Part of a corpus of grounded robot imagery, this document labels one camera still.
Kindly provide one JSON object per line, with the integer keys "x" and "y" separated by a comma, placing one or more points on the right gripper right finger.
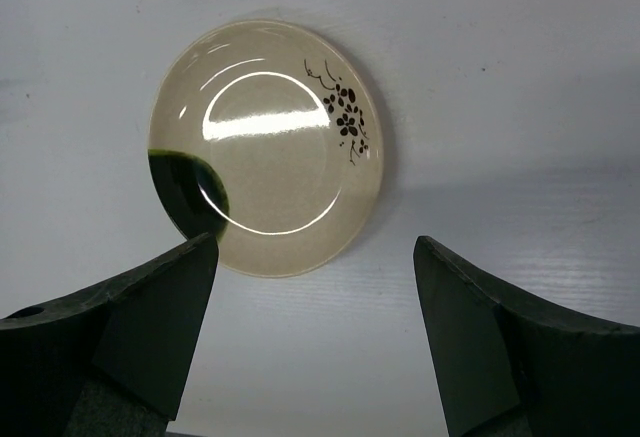
{"x": 510, "y": 363}

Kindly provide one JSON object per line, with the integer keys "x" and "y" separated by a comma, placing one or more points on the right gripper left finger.
{"x": 111, "y": 359}

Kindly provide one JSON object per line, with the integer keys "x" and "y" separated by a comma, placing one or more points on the pink floral plate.
{"x": 264, "y": 134}

